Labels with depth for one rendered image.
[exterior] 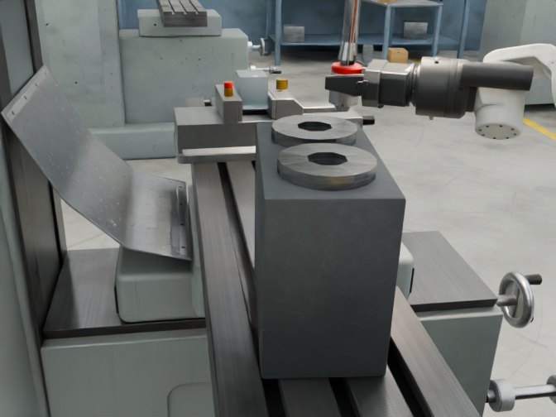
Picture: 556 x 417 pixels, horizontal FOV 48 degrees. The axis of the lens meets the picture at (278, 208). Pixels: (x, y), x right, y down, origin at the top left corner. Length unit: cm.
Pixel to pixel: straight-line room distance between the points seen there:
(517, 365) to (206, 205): 161
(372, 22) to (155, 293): 708
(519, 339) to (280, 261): 200
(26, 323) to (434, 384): 64
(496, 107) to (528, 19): 443
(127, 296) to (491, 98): 62
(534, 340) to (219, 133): 168
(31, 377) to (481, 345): 77
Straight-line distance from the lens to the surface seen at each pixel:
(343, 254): 54
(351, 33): 98
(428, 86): 95
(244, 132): 114
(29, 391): 109
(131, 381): 110
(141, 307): 103
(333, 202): 52
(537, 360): 241
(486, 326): 119
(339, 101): 99
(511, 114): 95
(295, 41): 694
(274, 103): 113
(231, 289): 74
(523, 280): 135
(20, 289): 100
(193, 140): 113
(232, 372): 62
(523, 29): 536
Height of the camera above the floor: 135
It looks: 24 degrees down
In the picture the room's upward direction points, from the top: 1 degrees clockwise
